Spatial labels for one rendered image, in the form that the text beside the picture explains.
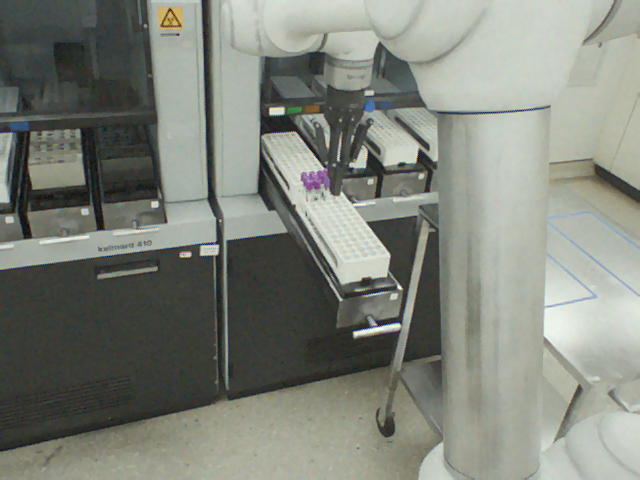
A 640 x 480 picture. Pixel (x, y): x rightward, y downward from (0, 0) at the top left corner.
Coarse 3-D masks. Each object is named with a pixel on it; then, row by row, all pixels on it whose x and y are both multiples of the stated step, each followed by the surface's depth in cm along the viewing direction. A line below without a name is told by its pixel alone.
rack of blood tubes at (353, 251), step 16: (304, 208) 131; (320, 208) 130; (336, 208) 129; (352, 208) 130; (320, 224) 123; (336, 224) 124; (352, 224) 125; (320, 240) 129; (336, 240) 119; (352, 240) 121; (368, 240) 120; (336, 256) 116; (352, 256) 115; (368, 256) 115; (384, 256) 115; (336, 272) 117; (352, 272) 114; (368, 272) 116; (384, 272) 117
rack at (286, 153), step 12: (288, 132) 162; (264, 144) 157; (276, 144) 155; (288, 144) 156; (300, 144) 156; (264, 156) 158; (276, 156) 149; (288, 156) 150; (300, 156) 151; (312, 156) 151; (276, 168) 155; (288, 168) 145; (300, 168) 144; (312, 168) 145; (288, 180) 140; (300, 180) 139; (288, 192) 141
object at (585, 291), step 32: (576, 224) 141; (608, 224) 142; (416, 256) 148; (576, 256) 129; (608, 256) 130; (416, 288) 155; (576, 288) 119; (608, 288) 120; (576, 320) 110; (608, 320) 111; (576, 352) 103; (608, 352) 104; (416, 384) 167; (544, 384) 171; (608, 384) 98; (384, 416) 180; (544, 416) 161; (576, 416) 101; (544, 448) 152
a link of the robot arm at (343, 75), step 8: (328, 56) 108; (328, 64) 109; (336, 64) 107; (344, 64) 106; (352, 64) 106; (360, 64) 107; (368, 64) 108; (328, 72) 109; (336, 72) 108; (344, 72) 107; (352, 72) 107; (360, 72) 108; (368, 72) 109; (328, 80) 110; (336, 80) 109; (344, 80) 108; (352, 80) 108; (360, 80) 109; (368, 80) 110; (336, 88) 111; (344, 88) 109; (352, 88) 109; (360, 88) 110
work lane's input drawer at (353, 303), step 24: (264, 168) 156; (288, 216) 138; (312, 240) 127; (312, 264) 125; (336, 288) 116; (360, 288) 114; (384, 288) 115; (336, 312) 115; (360, 312) 116; (384, 312) 118; (360, 336) 113
